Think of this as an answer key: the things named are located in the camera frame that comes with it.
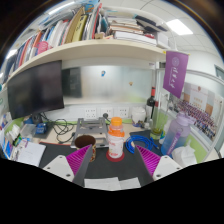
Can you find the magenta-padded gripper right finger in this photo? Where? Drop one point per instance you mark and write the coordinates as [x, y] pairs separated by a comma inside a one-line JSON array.
[[166, 167]]

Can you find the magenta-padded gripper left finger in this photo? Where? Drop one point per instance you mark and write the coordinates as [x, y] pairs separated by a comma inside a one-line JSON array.
[[58, 166]]

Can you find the orange-capped drink bottle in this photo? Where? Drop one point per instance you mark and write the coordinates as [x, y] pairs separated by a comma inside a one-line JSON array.
[[116, 143]]

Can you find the large purple water bottle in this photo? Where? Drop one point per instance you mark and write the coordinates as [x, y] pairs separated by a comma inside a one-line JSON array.
[[176, 133]]

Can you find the white crumpled tissue bag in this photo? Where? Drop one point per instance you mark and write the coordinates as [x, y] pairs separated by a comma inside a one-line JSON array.
[[183, 155]]

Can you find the white open notebook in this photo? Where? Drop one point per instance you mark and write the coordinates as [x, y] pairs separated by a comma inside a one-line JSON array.
[[31, 153]]

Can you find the patterned paper cup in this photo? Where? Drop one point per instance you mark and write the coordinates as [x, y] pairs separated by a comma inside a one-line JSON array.
[[83, 141]]

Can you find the green glass with straws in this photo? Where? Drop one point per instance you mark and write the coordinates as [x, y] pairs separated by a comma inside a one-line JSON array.
[[156, 131]]

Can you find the white paper sheet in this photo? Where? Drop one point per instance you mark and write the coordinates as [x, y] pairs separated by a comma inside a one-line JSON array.
[[130, 183], [101, 184]]

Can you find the small blue box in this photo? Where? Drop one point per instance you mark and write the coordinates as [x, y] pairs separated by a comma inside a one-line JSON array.
[[40, 128]]

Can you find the grey metal laptop stand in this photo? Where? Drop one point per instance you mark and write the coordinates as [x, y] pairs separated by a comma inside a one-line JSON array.
[[90, 128]]

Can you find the black desk mat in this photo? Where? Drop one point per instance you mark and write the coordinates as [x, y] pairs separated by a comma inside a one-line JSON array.
[[113, 170]]

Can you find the white jar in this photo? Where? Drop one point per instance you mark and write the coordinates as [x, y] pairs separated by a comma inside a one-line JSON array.
[[138, 115]]

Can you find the dark wine bottle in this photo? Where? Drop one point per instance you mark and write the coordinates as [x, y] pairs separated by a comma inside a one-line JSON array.
[[150, 105]]

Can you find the group photo poster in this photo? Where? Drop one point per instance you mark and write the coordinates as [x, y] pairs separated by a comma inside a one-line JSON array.
[[200, 110]]

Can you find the black computer monitor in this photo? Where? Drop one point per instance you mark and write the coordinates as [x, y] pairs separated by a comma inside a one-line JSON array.
[[35, 90]]

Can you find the purple pennant flag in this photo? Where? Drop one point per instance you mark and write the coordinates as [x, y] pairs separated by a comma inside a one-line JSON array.
[[175, 73]]

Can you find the shelf unit with books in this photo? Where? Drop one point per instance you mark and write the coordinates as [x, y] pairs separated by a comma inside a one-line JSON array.
[[90, 50]]

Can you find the white wall socket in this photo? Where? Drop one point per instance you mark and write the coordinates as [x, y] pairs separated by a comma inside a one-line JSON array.
[[90, 113], [122, 112], [106, 111]]

